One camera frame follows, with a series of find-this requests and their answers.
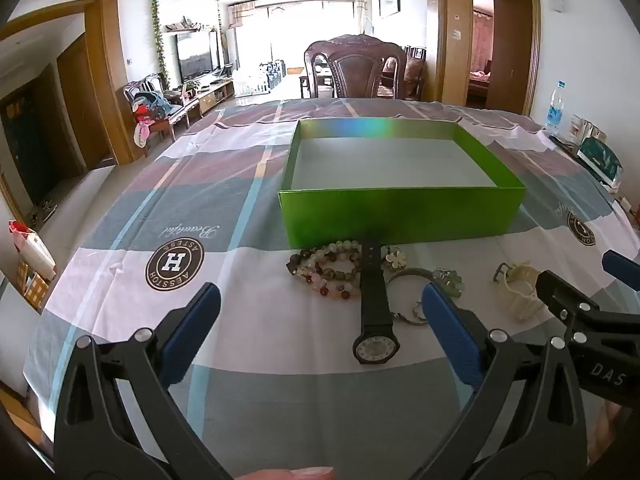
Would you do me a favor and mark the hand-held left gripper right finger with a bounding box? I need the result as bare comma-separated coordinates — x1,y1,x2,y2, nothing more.
421,282,592,480

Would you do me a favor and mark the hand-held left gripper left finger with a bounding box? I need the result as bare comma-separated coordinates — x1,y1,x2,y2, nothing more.
52,281,236,480

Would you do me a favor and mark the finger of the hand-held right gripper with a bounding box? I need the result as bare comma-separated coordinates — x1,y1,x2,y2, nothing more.
534,270,601,343
601,250,640,286

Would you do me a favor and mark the black wrist watch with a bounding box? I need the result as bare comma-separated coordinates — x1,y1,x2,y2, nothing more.
352,240,402,366

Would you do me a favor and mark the brown bead bracelet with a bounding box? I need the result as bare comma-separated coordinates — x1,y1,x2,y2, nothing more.
286,252,321,281

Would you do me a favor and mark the red and pink bead bracelet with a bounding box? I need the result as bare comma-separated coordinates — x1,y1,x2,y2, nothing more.
306,276,362,302

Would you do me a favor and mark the green cardboard box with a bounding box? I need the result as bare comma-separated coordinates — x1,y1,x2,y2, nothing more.
278,119,528,250

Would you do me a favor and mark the pale green bead bracelet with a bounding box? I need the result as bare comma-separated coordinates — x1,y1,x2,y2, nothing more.
300,241,362,267

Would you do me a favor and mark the person's right hand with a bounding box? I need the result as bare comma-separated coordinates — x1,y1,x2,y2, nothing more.
585,400,633,468

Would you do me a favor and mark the person's left hand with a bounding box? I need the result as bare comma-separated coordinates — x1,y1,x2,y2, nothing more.
235,466,335,480

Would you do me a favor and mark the green flower ornament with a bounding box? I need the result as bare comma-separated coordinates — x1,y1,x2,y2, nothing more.
431,268,467,298

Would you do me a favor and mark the thin silver bangle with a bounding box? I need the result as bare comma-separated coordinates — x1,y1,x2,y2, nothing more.
386,266,434,327

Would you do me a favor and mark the plaid printed tablecloth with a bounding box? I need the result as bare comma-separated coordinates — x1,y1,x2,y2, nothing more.
22,97,640,480

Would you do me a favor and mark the plastic water bottle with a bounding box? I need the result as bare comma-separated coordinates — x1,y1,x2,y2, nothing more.
545,89,566,136

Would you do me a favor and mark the red and white gift bag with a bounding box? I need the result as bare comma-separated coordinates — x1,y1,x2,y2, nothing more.
7,220,57,282

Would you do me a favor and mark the pair of shoes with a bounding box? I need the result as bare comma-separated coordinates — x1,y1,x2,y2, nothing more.
27,200,59,224

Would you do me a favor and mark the wooden armchair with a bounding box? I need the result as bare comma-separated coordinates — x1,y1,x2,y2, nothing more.
123,72,201,143

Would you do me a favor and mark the pile of clothes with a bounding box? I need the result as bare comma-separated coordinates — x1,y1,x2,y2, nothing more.
132,91,172,149

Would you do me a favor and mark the wooden television cabinet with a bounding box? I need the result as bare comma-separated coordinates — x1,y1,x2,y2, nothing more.
190,77,236,115

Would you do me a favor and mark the wooden sofa with cushions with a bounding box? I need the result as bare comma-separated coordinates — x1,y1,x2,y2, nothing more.
381,45,427,101

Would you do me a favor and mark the flat screen television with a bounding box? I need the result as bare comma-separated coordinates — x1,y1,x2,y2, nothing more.
176,32,222,82

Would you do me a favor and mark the dark carved wooden chair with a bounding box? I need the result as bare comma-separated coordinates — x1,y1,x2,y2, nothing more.
304,34,408,101

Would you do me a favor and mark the green vine garland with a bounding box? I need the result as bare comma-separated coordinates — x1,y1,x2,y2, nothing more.
151,0,169,79

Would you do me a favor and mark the mottled stone bead bracelet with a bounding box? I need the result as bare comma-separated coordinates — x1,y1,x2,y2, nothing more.
320,262,362,286

